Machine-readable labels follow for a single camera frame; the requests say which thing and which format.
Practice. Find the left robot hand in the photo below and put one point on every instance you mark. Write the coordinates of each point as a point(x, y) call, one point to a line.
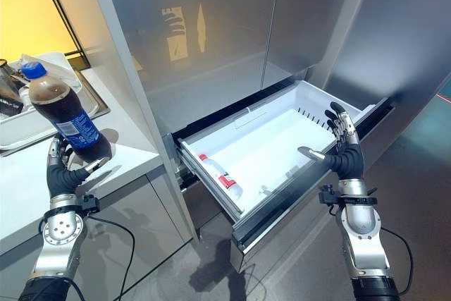
point(60, 178)

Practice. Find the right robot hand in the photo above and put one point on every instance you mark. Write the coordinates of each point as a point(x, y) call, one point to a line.
point(347, 158)

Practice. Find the cola bottle blue cap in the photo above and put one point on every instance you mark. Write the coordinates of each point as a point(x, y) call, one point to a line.
point(65, 116)

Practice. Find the white refrigerator drawer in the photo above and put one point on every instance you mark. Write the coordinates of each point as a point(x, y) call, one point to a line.
point(275, 160)

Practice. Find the silver refrigerator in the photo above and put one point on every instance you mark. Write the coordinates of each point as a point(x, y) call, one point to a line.
point(267, 79)

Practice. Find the white kitchen counter cabinet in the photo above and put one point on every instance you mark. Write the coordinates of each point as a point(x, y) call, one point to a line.
point(81, 188)

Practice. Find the dark pot in sink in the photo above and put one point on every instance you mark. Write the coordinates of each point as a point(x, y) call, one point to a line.
point(8, 86)

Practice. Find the white bottle red cap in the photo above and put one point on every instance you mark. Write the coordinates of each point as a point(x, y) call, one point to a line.
point(222, 177)

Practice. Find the black framed window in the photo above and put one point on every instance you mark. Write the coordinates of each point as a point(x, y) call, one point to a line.
point(38, 8)

